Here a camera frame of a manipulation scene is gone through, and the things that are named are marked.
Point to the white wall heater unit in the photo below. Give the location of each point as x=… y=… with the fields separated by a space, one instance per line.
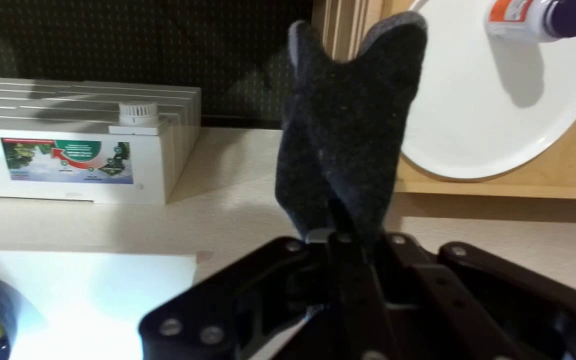
x=110 y=143

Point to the black sock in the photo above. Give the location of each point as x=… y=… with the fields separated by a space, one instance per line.
x=344 y=125

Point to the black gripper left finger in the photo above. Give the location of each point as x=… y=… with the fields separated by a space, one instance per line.
x=240 y=308

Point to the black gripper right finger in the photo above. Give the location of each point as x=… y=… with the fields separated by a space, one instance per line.
x=458 y=302

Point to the orange pill bottle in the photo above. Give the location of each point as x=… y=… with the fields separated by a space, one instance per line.
x=536 y=20

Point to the white round tray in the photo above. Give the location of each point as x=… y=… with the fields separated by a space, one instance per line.
x=487 y=104

